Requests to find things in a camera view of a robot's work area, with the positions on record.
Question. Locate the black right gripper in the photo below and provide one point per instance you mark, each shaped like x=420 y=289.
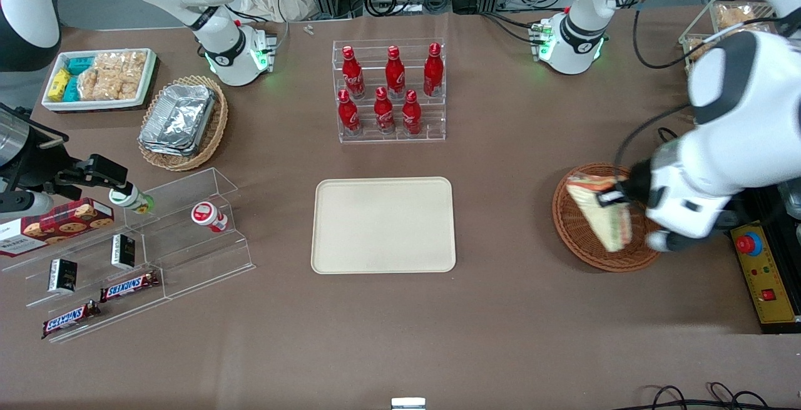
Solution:
x=39 y=164

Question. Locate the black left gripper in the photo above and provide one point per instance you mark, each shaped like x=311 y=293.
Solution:
x=637 y=185

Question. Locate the triangular sandwich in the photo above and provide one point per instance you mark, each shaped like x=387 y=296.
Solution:
x=610 y=228

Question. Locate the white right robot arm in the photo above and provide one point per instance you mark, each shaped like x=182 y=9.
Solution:
x=219 y=40

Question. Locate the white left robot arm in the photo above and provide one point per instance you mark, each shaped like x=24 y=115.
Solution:
x=744 y=122

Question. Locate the brown round wicker basket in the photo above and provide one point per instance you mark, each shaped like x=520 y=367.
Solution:
x=582 y=253

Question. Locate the white rectangular snack tray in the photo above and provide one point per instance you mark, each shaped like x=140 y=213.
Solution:
x=149 y=81

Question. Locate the light oval wicker basket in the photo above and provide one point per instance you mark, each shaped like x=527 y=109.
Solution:
x=213 y=134

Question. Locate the beige plastic tray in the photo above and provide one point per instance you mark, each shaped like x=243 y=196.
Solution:
x=383 y=225

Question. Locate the white green small bottle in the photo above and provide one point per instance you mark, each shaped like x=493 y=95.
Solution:
x=128 y=198

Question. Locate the red plaid cookie box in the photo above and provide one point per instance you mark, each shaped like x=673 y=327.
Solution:
x=56 y=225

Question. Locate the small black box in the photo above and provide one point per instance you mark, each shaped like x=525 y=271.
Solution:
x=62 y=275
x=123 y=251

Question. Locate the clear bag of rice crackers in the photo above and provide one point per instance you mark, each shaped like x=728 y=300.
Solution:
x=128 y=66
x=100 y=84

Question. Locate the teal snack pack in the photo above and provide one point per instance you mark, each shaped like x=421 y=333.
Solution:
x=80 y=64
x=71 y=89

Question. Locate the stack of foil trays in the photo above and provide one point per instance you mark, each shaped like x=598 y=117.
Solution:
x=178 y=119

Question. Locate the yellow snack pack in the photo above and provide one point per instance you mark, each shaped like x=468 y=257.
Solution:
x=59 y=84

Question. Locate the white red-capped small bottle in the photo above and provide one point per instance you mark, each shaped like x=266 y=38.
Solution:
x=208 y=216

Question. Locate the snickers chocolate bar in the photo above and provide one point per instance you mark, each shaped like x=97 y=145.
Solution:
x=128 y=286
x=69 y=319

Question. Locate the clear acrylic stepped shelf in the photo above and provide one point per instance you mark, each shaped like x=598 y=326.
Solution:
x=188 y=253

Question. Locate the bag of fried snacks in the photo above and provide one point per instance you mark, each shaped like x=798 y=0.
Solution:
x=735 y=17
x=699 y=48

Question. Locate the yellow emergency stop control box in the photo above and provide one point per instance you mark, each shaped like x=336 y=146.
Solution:
x=766 y=285

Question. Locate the black controller housing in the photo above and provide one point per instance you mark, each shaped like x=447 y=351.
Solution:
x=790 y=253

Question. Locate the clear acrylic bottle rack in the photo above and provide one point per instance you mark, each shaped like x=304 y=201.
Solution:
x=432 y=119

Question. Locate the red cola bottle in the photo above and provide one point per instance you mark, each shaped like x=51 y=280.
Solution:
x=433 y=75
x=411 y=116
x=384 y=114
x=352 y=75
x=395 y=75
x=348 y=116

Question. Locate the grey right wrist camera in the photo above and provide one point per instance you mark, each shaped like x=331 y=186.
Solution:
x=28 y=203

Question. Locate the silver bracket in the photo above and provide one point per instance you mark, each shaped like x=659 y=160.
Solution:
x=408 y=404

